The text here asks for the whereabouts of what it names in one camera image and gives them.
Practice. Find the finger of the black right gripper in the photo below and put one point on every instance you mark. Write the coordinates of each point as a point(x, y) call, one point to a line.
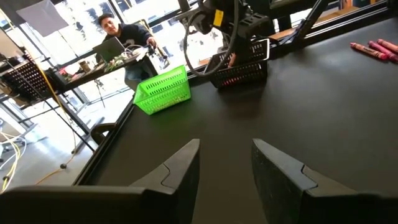
point(237, 45)
point(247, 49)

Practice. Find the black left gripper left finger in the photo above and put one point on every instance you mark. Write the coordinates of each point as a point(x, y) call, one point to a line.
point(174, 193)

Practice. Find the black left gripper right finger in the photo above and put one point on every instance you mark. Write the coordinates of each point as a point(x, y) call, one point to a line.
point(280, 186)

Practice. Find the green plastic basket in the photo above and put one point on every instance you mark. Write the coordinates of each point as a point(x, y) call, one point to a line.
point(161, 93)

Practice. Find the black plastic basket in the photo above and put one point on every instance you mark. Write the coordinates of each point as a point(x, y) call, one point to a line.
point(242, 76)

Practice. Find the person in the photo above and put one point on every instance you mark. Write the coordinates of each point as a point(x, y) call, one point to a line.
point(132, 34)

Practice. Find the grey laptop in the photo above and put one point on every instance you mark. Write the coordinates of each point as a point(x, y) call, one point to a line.
point(109, 49)

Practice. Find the black desk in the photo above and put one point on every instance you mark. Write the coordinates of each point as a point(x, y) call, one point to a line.
point(90, 79)

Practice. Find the paper cup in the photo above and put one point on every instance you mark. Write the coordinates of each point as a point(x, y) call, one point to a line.
point(84, 66)

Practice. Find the black tripod stand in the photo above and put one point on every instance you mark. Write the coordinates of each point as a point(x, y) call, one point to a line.
point(37, 93)

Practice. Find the black perforated metal box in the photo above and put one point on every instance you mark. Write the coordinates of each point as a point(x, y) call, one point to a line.
point(28, 77)

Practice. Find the white square panel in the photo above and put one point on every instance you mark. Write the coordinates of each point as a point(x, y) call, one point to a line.
point(43, 17)

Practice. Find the black frame hook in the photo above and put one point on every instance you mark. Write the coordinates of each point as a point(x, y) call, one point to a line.
point(93, 132)

